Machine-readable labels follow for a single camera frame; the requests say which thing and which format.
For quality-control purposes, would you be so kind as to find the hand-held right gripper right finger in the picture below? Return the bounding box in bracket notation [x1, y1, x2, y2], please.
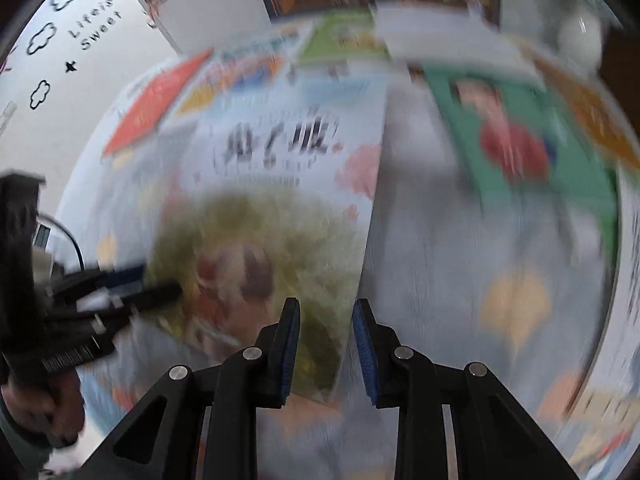
[351, 298, 581, 480]

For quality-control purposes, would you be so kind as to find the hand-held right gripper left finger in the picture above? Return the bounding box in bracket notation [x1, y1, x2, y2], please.
[75, 297, 302, 480]

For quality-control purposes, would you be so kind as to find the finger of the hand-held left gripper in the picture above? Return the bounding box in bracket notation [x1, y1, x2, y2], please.
[90, 282, 183, 333]
[50, 266, 147, 306]

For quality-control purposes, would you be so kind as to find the white tree cover book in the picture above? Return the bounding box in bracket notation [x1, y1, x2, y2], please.
[145, 72, 388, 406]

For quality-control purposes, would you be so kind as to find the person's left forearm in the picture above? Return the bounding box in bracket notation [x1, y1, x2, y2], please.
[0, 405, 53, 476]

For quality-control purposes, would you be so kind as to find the person's left hand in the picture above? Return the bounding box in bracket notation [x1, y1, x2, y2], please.
[0, 366, 85, 450]

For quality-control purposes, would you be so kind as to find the orange red cover book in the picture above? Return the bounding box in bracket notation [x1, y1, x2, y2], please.
[102, 49, 215, 157]

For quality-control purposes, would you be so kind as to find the blue orange cover book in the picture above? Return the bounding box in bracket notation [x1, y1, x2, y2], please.
[175, 25, 313, 118]

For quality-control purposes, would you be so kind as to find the teal girl cover book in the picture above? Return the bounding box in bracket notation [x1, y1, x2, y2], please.
[422, 67, 618, 241]

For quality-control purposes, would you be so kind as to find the white bookcase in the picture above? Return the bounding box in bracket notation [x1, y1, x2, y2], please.
[117, 0, 281, 58]

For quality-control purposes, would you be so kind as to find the plain white cover book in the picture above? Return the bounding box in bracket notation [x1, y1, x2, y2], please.
[374, 2, 543, 81]

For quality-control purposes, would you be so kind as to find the white ceramic vase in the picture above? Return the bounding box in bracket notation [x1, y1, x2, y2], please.
[556, 10, 605, 78]

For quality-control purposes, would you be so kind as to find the black cable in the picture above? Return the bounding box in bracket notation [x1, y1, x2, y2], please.
[34, 212, 85, 272]

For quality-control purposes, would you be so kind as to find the black lettering wall sticker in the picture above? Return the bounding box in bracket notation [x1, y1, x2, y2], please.
[67, 0, 124, 52]

